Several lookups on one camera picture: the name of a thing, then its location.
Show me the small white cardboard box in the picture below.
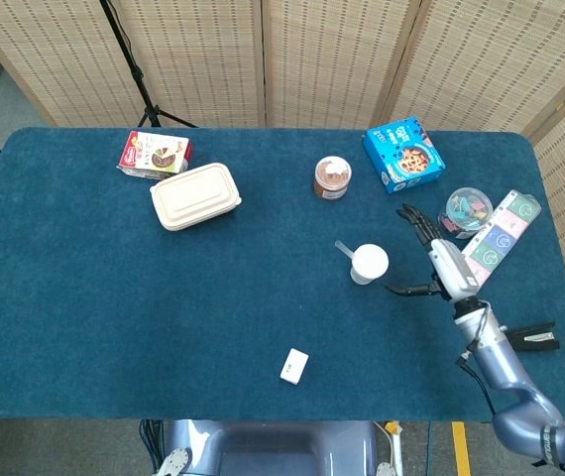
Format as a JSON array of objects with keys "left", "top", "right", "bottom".
[{"left": 279, "top": 347, "right": 310, "bottom": 386}]

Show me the blue cookie box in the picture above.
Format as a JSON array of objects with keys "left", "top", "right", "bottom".
[{"left": 363, "top": 116, "right": 447, "bottom": 195}]

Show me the beige lidded lunch box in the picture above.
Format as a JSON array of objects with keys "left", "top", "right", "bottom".
[{"left": 149, "top": 162, "right": 243, "bottom": 232}]

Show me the brown jar with clear lid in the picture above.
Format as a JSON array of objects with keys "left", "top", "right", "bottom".
[{"left": 312, "top": 156, "right": 353, "bottom": 200}]

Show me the red white snack box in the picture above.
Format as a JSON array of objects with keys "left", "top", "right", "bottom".
[{"left": 116, "top": 130, "right": 194, "bottom": 179}]

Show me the clear jar of binder clips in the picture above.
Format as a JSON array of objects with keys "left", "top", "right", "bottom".
[{"left": 436, "top": 186, "right": 495, "bottom": 240}]

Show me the clear plastic straw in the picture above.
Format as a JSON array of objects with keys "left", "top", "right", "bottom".
[{"left": 334, "top": 239, "right": 359, "bottom": 261}]

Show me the black tripod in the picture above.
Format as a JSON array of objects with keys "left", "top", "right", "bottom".
[{"left": 98, "top": 0, "right": 198, "bottom": 129}]

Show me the black stapler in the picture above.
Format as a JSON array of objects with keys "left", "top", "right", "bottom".
[{"left": 506, "top": 321, "right": 562, "bottom": 354}]

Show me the white paper cup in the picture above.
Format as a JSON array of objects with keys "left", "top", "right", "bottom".
[{"left": 350, "top": 243, "right": 391, "bottom": 287}]

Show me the bamboo folding screen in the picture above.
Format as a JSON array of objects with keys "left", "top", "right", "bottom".
[{"left": 0, "top": 0, "right": 565, "bottom": 413}]

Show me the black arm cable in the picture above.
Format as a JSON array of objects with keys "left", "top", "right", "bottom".
[{"left": 455, "top": 301, "right": 498, "bottom": 416}]

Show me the blue table mat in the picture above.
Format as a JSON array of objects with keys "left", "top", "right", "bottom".
[{"left": 0, "top": 127, "right": 565, "bottom": 423}]

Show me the blue-grey robot torso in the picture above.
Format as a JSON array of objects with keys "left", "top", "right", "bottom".
[{"left": 156, "top": 419, "right": 402, "bottom": 476}]

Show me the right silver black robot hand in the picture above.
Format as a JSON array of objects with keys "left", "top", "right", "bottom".
[{"left": 385, "top": 202, "right": 481, "bottom": 302}]

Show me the white yellow plug cable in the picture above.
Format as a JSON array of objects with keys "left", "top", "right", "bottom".
[{"left": 384, "top": 420, "right": 405, "bottom": 476}]

